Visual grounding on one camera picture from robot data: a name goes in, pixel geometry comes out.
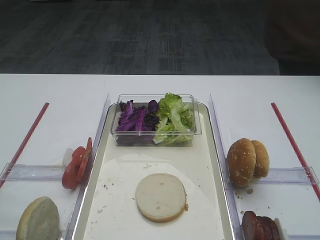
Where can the clear cross divider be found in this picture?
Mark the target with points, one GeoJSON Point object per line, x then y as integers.
{"type": "Point", "coordinates": [22, 172]}
{"type": "Point", "coordinates": [295, 176]}

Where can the bun half standing left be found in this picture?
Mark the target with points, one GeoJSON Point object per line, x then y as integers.
{"type": "Point", "coordinates": [39, 221]}

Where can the clear plastic salad container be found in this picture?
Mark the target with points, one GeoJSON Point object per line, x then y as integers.
{"type": "Point", "coordinates": [144, 99]}

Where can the white slice behind patties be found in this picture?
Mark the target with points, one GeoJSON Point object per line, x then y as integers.
{"type": "Point", "coordinates": [282, 231]}

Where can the tomato slice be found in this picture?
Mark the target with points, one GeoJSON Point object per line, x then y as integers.
{"type": "Point", "coordinates": [69, 180]}
{"type": "Point", "coordinates": [83, 160]}

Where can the purple cabbage shreds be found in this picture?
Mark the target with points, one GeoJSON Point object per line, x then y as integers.
{"type": "Point", "coordinates": [137, 119]}

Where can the red tape strip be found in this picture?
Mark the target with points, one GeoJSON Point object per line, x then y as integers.
{"type": "Point", "coordinates": [297, 151]}
{"type": "Point", "coordinates": [23, 144]}

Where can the bottom bun slice on tray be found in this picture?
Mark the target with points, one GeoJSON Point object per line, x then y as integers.
{"type": "Point", "coordinates": [161, 197]}

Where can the left upper clear cross divider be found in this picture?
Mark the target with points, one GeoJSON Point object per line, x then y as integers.
{"type": "Point", "coordinates": [22, 172]}

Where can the right red tape strip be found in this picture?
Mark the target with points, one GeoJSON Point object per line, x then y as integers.
{"type": "Point", "coordinates": [297, 151]}

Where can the left long clear divider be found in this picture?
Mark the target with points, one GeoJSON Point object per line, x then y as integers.
{"type": "Point", "coordinates": [77, 225]}

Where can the white metal tray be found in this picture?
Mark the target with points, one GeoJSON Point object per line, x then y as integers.
{"type": "Point", "coordinates": [114, 214]}

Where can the front sesame bun top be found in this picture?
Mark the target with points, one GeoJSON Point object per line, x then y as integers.
{"type": "Point", "coordinates": [241, 162]}

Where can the left red tape strip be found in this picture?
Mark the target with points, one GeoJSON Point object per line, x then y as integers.
{"type": "Point", "coordinates": [23, 144]}

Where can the front tomato slice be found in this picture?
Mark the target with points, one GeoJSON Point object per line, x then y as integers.
{"type": "Point", "coordinates": [69, 180]}

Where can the sesame bun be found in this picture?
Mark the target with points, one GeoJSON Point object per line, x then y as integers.
{"type": "Point", "coordinates": [241, 162]}
{"type": "Point", "coordinates": [262, 165]}

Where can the front meat patty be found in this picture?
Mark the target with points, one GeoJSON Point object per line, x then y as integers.
{"type": "Point", "coordinates": [249, 225]}

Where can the long clear divider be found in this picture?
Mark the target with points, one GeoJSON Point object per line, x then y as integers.
{"type": "Point", "coordinates": [229, 193]}
{"type": "Point", "coordinates": [77, 225]}

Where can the rear sesame bun top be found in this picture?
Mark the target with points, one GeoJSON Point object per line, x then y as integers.
{"type": "Point", "coordinates": [262, 165]}

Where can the right upper clear cross divider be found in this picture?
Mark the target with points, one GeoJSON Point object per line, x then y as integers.
{"type": "Point", "coordinates": [295, 176]}

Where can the rear tomato slice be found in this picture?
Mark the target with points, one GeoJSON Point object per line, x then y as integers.
{"type": "Point", "coordinates": [83, 160]}

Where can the green lettuce pile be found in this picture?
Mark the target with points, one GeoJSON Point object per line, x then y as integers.
{"type": "Point", "coordinates": [176, 121]}

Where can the meat patty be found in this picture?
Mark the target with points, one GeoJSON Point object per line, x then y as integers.
{"type": "Point", "coordinates": [249, 225]}
{"type": "Point", "coordinates": [266, 229]}

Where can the rear meat patty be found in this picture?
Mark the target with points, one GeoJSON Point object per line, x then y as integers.
{"type": "Point", "coordinates": [266, 229]}

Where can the right long clear divider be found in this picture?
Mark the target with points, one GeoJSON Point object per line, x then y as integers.
{"type": "Point", "coordinates": [229, 193]}

